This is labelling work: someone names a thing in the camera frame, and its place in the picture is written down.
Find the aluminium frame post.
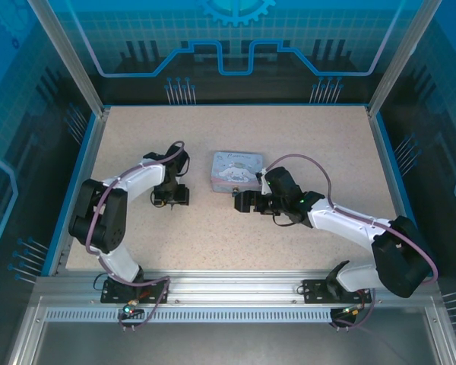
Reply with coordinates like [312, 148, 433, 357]
[27, 0, 112, 117]
[366, 0, 442, 117]

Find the aluminium mounting rail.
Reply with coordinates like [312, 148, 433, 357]
[36, 270, 442, 305]

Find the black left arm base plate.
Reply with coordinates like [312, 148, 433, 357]
[100, 278, 171, 304]

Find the aluminium table side rail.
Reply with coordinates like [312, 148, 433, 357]
[366, 108, 434, 277]
[47, 108, 111, 277]

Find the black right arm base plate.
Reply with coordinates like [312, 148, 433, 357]
[302, 279, 368, 304]

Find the blue cartoon tin box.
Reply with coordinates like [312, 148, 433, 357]
[211, 151, 268, 195]

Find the slotted grey cable duct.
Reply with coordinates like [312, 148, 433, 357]
[43, 308, 341, 324]

